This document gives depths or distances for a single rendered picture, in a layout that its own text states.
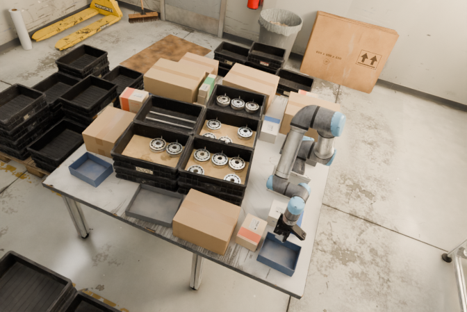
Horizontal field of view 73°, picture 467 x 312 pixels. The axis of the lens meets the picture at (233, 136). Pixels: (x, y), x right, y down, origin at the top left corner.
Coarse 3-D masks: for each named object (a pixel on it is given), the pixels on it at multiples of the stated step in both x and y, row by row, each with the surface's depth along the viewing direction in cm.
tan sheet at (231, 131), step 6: (204, 126) 218; (222, 126) 221; (228, 126) 221; (234, 126) 222; (204, 132) 214; (210, 132) 215; (216, 132) 216; (222, 132) 216; (228, 132) 217; (234, 132) 218; (252, 132) 220; (234, 138) 214; (252, 138) 216; (240, 144) 210; (246, 144) 211; (252, 144) 212
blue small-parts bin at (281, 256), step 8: (264, 240) 169; (272, 240) 176; (280, 240) 173; (288, 240) 171; (264, 248) 173; (272, 248) 173; (280, 248) 174; (288, 248) 174; (296, 248) 172; (264, 256) 162; (272, 256) 170; (280, 256) 170; (288, 256) 171; (296, 256) 172; (272, 264) 163; (280, 264) 160; (288, 264) 168; (296, 264) 162; (288, 272) 162
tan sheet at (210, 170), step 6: (192, 156) 197; (192, 162) 194; (210, 162) 196; (228, 162) 197; (246, 162) 199; (186, 168) 190; (204, 168) 191; (210, 168) 192; (216, 168) 193; (222, 168) 193; (228, 168) 194; (246, 168) 196; (204, 174) 188; (210, 174) 188; (216, 174) 189; (222, 174) 190; (240, 174) 192; (240, 180) 188
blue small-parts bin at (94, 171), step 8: (88, 152) 196; (80, 160) 194; (88, 160) 200; (96, 160) 198; (72, 168) 191; (80, 168) 195; (88, 168) 196; (96, 168) 196; (104, 168) 197; (112, 168) 194; (80, 176) 187; (88, 176) 191; (96, 176) 192; (104, 176) 190; (96, 184) 185
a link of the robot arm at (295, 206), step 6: (294, 198) 150; (300, 198) 150; (288, 204) 150; (294, 204) 147; (300, 204) 147; (288, 210) 150; (294, 210) 147; (300, 210) 147; (288, 216) 152; (294, 216) 150
